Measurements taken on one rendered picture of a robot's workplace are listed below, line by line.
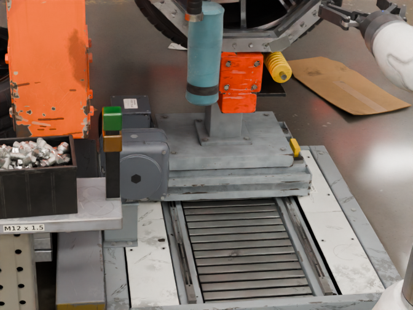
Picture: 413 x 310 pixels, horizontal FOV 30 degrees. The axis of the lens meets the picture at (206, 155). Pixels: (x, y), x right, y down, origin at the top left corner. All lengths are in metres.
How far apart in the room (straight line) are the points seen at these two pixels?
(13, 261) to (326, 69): 2.17
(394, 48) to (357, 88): 1.97
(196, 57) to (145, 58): 1.61
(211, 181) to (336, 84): 1.25
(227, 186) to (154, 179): 0.39
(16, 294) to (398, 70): 0.95
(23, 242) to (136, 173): 0.43
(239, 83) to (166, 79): 1.24
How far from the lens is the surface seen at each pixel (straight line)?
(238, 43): 2.12
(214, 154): 2.33
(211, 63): 1.98
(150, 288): 2.03
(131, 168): 1.99
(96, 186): 1.73
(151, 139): 2.01
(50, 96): 1.73
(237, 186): 2.35
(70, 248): 2.09
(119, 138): 1.60
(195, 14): 1.83
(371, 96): 3.36
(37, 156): 1.62
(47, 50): 1.68
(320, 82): 3.43
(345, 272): 2.15
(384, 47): 1.48
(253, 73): 2.15
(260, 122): 2.54
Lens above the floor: 1.36
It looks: 29 degrees down
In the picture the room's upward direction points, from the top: 3 degrees clockwise
